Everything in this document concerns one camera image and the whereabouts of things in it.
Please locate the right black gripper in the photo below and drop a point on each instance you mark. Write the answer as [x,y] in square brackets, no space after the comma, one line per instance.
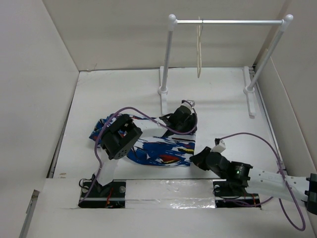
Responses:
[199,158]

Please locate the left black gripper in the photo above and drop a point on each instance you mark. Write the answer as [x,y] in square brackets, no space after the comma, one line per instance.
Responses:
[190,126]

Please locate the blue white red patterned trousers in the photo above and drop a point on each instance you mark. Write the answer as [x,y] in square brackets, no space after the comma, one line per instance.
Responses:
[159,146]

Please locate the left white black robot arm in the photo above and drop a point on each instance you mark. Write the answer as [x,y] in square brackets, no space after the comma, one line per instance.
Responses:
[116,135]

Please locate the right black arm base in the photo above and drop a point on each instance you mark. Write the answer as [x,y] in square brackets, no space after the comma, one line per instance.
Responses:
[227,197]

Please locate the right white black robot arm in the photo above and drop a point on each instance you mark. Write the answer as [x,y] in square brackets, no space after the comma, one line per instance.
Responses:
[239,179]

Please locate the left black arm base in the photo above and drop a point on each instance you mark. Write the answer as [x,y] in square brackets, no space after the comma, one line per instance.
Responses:
[112,196]

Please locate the cream plastic hanger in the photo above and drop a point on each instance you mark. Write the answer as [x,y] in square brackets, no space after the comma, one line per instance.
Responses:
[199,48]

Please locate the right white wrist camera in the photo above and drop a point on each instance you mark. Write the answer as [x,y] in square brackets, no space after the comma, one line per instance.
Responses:
[219,146]

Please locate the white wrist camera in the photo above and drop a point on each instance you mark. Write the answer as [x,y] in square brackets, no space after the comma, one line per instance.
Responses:
[219,146]
[190,104]

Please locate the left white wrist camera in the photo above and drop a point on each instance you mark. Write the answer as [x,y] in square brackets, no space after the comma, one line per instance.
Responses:
[190,104]

